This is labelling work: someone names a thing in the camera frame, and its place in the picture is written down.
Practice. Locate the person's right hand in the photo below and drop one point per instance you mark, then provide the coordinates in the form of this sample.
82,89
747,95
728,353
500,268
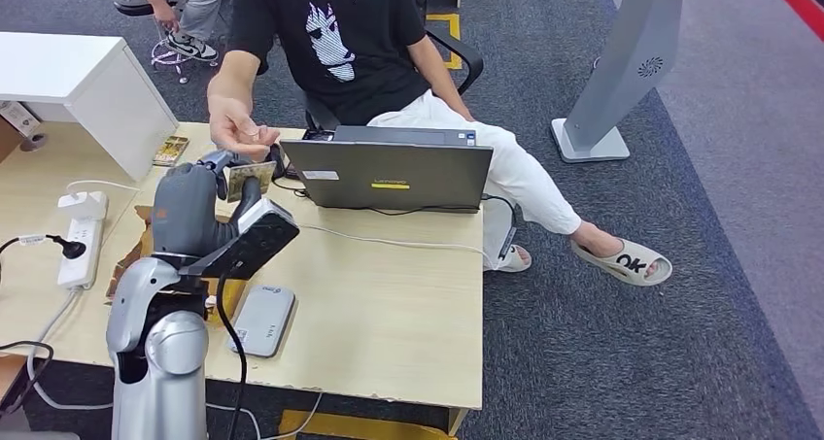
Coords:
235,128

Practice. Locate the beige sandal with black print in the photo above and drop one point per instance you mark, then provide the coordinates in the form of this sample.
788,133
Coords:
631,264

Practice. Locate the small labelled carton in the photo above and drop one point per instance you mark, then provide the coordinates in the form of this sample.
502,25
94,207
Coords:
19,118

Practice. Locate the dark phone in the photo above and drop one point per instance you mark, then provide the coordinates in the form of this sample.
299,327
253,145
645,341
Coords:
319,135

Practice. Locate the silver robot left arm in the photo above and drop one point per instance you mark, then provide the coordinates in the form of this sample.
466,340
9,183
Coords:
161,347

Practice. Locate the white power strip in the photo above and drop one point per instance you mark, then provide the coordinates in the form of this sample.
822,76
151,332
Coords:
80,250

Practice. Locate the grey kiosk stand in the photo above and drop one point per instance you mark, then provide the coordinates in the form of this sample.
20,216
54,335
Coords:
618,70

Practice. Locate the black round stool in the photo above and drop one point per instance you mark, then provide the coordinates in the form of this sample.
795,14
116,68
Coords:
138,9

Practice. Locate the grey laptop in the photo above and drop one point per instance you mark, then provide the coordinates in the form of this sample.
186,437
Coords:
386,173

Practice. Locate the person's left forearm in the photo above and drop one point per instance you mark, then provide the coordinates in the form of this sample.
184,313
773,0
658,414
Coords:
441,77

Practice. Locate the person's right forearm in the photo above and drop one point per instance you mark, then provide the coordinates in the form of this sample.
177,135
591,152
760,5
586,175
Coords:
233,77

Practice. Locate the white desk shelf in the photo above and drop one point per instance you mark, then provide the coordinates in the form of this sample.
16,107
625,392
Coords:
64,64

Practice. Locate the black office chair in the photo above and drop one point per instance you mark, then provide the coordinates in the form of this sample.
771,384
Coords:
470,57

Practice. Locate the tape roll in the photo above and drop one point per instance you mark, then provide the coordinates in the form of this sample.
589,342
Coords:
33,142

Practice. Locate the white charger adapter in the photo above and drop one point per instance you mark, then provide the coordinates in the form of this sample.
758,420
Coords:
84,204

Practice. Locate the open cardboard box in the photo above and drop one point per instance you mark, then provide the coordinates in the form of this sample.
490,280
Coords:
132,257

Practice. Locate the yellow desk frame beam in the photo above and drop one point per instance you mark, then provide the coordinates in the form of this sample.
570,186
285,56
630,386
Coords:
360,425

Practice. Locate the black computer mouse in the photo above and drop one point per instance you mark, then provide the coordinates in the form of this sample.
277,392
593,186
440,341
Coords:
279,163

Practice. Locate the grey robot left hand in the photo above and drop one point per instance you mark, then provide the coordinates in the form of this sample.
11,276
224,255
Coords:
183,212

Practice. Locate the plain beige sandal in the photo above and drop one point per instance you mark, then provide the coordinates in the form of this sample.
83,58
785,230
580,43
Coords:
515,263

